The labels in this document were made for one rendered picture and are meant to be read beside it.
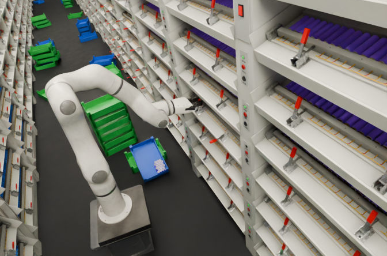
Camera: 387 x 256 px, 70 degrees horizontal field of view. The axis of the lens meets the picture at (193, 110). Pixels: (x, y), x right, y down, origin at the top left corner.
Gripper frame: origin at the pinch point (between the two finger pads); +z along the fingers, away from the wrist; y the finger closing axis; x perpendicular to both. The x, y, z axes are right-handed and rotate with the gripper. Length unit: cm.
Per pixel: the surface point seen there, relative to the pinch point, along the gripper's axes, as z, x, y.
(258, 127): -4, 18, 54
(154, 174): -14, -80, -36
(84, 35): -11, -76, -419
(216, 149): 6.8, -25.3, 12.9
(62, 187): -80, -95, -68
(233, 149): 1.2, -7.5, 35.2
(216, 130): 1.5, -7.3, 18.9
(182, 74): -2.8, 11.3, -13.7
